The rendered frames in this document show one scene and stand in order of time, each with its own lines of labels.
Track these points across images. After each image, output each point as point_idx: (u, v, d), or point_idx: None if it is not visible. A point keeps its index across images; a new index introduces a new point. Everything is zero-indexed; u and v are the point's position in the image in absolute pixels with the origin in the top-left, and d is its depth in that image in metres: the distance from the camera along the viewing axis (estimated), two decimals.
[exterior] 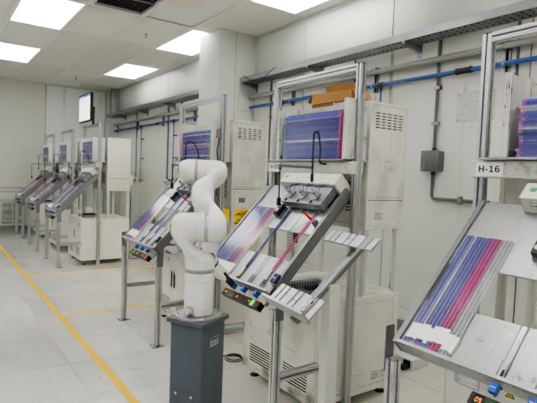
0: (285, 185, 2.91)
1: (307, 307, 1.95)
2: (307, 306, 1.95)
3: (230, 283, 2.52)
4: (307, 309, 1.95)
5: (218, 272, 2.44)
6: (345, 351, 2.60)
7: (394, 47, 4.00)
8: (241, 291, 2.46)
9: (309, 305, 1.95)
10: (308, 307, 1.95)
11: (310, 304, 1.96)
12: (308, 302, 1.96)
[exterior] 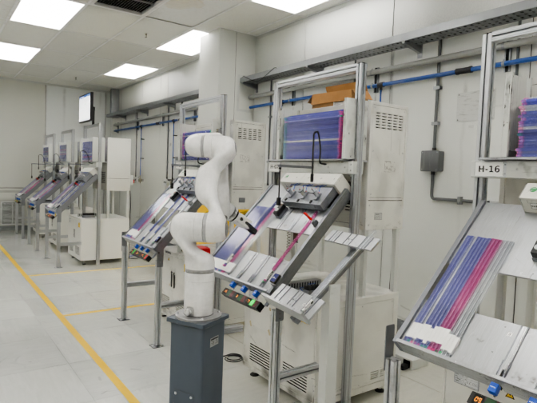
0: (285, 185, 2.91)
1: (307, 307, 1.95)
2: (307, 306, 1.95)
3: None
4: (307, 309, 1.95)
5: None
6: (345, 351, 2.60)
7: (394, 47, 4.00)
8: (241, 291, 2.46)
9: (309, 305, 1.95)
10: (308, 307, 1.95)
11: (310, 304, 1.96)
12: (308, 302, 1.96)
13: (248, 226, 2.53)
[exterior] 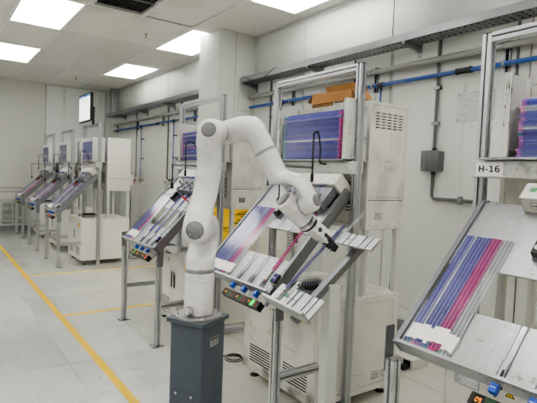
0: (285, 185, 2.91)
1: (293, 289, 1.91)
2: (293, 289, 1.91)
3: None
4: (293, 291, 1.91)
5: None
6: (345, 351, 2.60)
7: (394, 47, 4.00)
8: (241, 291, 2.46)
9: (296, 288, 1.92)
10: (295, 289, 1.92)
11: (296, 286, 1.92)
12: (294, 285, 1.93)
13: (328, 240, 1.93)
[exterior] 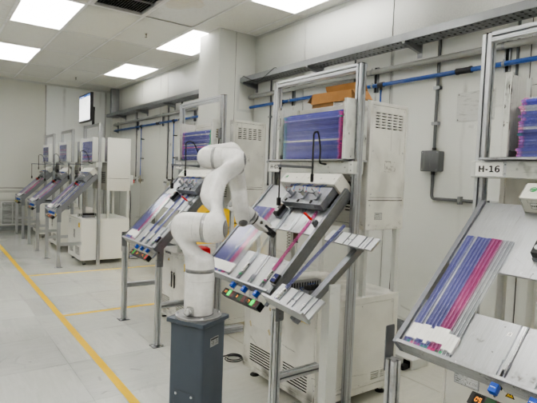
0: (285, 185, 2.91)
1: (244, 268, 2.58)
2: (244, 267, 2.58)
3: None
4: (244, 269, 2.58)
5: None
6: (345, 351, 2.60)
7: (394, 47, 4.00)
8: (241, 291, 2.46)
9: (246, 266, 2.59)
10: (246, 268, 2.58)
11: (247, 265, 2.59)
12: (245, 265, 2.60)
13: (268, 229, 2.61)
